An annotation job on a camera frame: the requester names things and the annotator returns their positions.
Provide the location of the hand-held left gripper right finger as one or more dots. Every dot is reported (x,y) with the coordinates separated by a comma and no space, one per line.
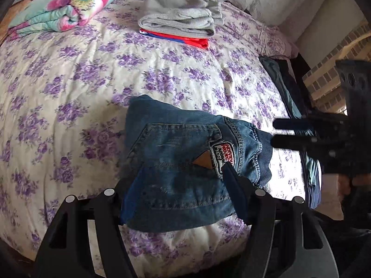
(236,191)

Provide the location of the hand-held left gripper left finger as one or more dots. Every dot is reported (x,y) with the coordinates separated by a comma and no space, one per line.
(126,211)

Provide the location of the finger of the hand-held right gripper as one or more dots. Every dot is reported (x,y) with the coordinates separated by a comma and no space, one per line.
(292,142)
(292,124)

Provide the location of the blue denim pants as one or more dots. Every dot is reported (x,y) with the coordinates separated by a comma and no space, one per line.
(179,165)

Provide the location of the teal pants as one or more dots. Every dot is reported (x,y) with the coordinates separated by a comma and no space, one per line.
(289,98)

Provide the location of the person's right hand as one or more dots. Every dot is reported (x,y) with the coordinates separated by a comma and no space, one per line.
(345,186)

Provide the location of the dark navy clothes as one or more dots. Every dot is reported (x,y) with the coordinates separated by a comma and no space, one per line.
(292,75)

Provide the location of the bed with purple floral sheet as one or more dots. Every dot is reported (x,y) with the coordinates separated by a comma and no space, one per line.
(72,107)

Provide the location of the folded red garment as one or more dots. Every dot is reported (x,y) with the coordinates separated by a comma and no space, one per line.
(188,40)

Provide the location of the folded teal floral quilt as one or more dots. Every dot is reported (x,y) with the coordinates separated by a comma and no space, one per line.
(66,3)

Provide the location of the orange brown pillow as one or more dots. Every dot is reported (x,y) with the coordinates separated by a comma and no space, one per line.
(11,20)

